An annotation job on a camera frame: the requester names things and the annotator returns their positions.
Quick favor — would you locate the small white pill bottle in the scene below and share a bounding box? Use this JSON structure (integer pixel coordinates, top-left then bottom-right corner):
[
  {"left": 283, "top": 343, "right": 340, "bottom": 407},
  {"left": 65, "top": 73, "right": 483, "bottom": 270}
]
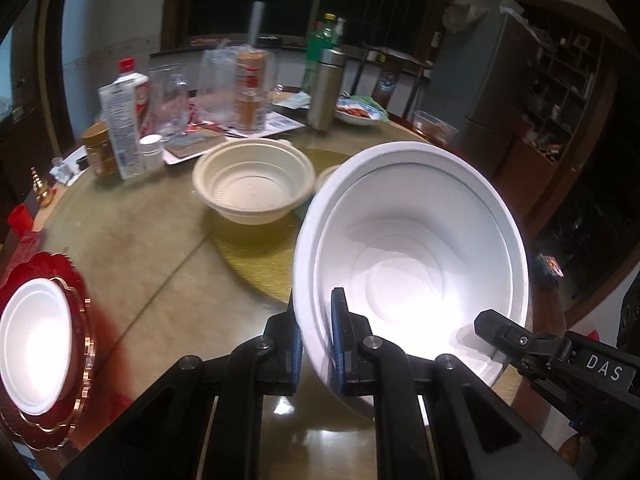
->
[{"left": 138, "top": 135, "right": 164, "bottom": 171}]

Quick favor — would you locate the clear plastic food container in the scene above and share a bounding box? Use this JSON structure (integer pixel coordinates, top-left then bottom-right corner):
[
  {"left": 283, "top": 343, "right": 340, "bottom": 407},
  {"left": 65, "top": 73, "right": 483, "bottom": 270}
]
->
[{"left": 412, "top": 110, "right": 458, "bottom": 147}]

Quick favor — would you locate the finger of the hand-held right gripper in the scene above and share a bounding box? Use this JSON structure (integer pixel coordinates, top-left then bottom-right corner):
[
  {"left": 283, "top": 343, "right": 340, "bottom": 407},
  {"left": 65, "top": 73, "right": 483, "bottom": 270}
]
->
[{"left": 474, "top": 310, "right": 573, "bottom": 376}]

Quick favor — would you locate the white printed paper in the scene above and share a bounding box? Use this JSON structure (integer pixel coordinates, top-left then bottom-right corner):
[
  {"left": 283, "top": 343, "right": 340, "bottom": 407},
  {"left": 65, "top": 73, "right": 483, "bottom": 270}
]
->
[{"left": 225, "top": 110, "right": 306, "bottom": 138}]

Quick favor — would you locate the white foam bowl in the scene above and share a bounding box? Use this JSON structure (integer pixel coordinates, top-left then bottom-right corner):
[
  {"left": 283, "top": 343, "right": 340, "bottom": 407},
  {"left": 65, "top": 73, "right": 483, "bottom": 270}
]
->
[
  {"left": 0, "top": 278, "right": 73, "bottom": 416},
  {"left": 291, "top": 141, "right": 530, "bottom": 423}
]

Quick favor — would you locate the crumpled plastic bag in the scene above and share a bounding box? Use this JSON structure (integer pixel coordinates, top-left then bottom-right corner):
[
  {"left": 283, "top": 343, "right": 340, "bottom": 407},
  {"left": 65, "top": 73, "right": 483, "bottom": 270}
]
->
[{"left": 442, "top": 2, "right": 493, "bottom": 33}]

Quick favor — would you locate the brown jar with gold lid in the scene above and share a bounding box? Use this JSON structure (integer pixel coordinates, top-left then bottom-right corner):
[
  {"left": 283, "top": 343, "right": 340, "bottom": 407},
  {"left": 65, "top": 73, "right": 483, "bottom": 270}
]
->
[{"left": 81, "top": 122, "right": 120, "bottom": 177}]

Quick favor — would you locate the grey refrigerator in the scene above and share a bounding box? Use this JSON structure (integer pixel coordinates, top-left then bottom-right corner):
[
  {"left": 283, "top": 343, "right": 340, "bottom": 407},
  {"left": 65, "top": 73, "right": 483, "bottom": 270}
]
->
[{"left": 427, "top": 7, "right": 546, "bottom": 176}]

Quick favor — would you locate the white bottle with red cap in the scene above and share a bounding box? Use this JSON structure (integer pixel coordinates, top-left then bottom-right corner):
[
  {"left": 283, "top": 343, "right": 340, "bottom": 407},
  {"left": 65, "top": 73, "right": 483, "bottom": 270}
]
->
[{"left": 115, "top": 58, "right": 152, "bottom": 133}]

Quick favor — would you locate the green plastic bottle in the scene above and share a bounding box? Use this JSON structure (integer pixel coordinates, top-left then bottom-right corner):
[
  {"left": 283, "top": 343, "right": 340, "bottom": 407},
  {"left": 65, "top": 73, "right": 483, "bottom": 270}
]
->
[{"left": 301, "top": 13, "right": 338, "bottom": 96}]

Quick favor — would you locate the flat printed packet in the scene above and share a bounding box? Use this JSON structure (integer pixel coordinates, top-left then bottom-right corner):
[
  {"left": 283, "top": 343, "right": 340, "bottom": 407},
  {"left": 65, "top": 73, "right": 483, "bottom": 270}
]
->
[{"left": 162, "top": 127, "right": 228, "bottom": 166}]

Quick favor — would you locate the dark wooden shelf cabinet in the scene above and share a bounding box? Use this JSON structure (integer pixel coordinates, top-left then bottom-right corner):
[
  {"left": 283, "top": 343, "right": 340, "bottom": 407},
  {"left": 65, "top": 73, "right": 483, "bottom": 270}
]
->
[{"left": 500, "top": 0, "right": 631, "bottom": 241}]

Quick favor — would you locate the clear plastic bag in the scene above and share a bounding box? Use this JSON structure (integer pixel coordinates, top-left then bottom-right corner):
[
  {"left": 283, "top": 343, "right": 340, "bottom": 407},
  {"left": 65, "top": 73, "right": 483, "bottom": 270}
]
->
[{"left": 192, "top": 45, "right": 278, "bottom": 138}]

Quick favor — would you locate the steel thermos flask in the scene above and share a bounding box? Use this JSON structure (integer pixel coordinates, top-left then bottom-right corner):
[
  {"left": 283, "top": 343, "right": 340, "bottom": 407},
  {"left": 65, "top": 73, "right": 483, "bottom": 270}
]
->
[{"left": 306, "top": 49, "right": 347, "bottom": 130}]

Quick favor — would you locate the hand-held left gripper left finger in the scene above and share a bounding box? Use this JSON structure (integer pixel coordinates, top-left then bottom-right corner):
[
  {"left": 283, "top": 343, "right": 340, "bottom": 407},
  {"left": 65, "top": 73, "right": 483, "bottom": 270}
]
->
[{"left": 57, "top": 290, "right": 303, "bottom": 480}]

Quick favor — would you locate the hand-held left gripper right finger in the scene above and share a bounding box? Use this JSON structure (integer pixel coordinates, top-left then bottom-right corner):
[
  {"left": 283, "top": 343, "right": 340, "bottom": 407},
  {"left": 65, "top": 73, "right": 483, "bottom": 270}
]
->
[{"left": 330, "top": 287, "right": 581, "bottom": 480}]

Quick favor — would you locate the green cloth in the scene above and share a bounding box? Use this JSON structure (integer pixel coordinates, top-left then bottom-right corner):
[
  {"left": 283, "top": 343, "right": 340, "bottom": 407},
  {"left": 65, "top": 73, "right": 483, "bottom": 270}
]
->
[{"left": 350, "top": 94, "right": 388, "bottom": 111}]

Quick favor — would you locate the gold red can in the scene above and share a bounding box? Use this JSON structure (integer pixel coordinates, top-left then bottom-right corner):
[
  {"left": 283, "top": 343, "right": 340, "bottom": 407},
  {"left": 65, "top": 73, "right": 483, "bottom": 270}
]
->
[{"left": 235, "top": 50, "right": 266, "bottom": 131}]

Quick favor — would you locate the red plastic cup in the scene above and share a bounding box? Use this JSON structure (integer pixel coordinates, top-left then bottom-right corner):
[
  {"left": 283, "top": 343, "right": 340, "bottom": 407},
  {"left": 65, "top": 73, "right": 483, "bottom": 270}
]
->
[{"left": 7, "top": 204, "right": 36, "bottom": 233}]

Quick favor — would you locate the gold round mat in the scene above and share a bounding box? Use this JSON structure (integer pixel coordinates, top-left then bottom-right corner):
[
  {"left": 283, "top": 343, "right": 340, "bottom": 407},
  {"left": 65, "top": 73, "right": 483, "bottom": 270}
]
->
[{"left": 215, "top": 149, "right": 361, "bottom": 306}]

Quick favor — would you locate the gold gourd ornament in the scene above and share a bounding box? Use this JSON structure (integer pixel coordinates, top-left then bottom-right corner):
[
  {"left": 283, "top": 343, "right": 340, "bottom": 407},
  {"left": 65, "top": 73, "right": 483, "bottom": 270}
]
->
[{"left": 30, "top": 166, "right": 53, "bottom": 207}]

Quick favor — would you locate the clear glass mug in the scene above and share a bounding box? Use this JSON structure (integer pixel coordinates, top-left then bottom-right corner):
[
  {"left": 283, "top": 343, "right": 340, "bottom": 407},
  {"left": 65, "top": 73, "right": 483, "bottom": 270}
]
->
[{"left": 148, "top": 63, "right": 193, "bottom": 141}]

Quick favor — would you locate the white plastic roll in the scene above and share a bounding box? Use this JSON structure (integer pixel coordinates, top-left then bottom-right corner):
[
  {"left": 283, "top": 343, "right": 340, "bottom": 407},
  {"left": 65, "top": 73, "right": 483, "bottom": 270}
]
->
[{"left": 248, "top": 1, "right": 266, "bottom": 48}]

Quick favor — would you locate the colourful card box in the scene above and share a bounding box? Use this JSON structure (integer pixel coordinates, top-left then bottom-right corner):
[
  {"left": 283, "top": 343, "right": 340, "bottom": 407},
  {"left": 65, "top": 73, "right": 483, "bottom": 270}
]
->
[{"left": 537, "top": 254, "right": 565, "bottom": 286}]

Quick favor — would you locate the red glass plate with sticker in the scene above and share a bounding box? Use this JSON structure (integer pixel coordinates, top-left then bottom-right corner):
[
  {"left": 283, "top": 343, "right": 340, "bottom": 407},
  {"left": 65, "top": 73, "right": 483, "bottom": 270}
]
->
[{"left": 0, "top": 275, "right": 97, "bottom": 443}]

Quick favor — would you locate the white carton box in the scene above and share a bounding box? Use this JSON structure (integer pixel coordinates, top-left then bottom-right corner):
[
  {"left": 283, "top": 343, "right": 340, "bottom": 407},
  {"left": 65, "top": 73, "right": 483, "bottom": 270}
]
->
[{"left": 97, "top": 82, "right": 142, "bottom": 181}]

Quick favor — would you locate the crumpled clear wrapper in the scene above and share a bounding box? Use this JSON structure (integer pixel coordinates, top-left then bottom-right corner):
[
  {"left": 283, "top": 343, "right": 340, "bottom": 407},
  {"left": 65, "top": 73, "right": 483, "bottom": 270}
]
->
[{"left": 50, "top": 156, "right": 76, "bottom": 183}]

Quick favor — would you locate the blue white patterned plate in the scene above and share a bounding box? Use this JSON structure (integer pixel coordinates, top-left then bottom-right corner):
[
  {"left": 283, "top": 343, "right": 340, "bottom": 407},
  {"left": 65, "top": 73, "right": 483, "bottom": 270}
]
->
[{"left": 334, "top": 97, "right": 390, "bottom": 127}]

